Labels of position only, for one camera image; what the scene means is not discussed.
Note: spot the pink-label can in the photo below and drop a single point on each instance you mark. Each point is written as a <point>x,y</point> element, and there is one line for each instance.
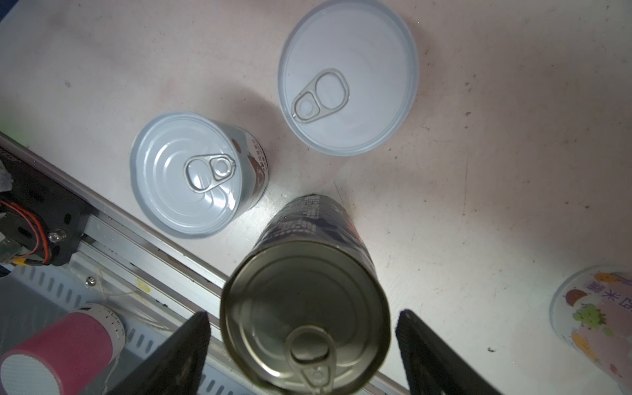
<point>591,312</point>

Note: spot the teal can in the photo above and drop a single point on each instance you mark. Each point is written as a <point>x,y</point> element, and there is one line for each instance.
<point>193,176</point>
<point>348,76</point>

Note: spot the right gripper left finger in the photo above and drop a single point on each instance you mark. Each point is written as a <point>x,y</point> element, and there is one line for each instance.
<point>176,365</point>

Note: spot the teal can front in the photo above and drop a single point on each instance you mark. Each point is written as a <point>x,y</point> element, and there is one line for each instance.
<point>193,176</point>

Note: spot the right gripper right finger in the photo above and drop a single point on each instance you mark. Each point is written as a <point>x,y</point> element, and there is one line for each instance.
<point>431,365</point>

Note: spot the chopped tomato can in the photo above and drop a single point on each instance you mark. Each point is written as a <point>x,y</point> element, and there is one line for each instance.
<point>304,313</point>

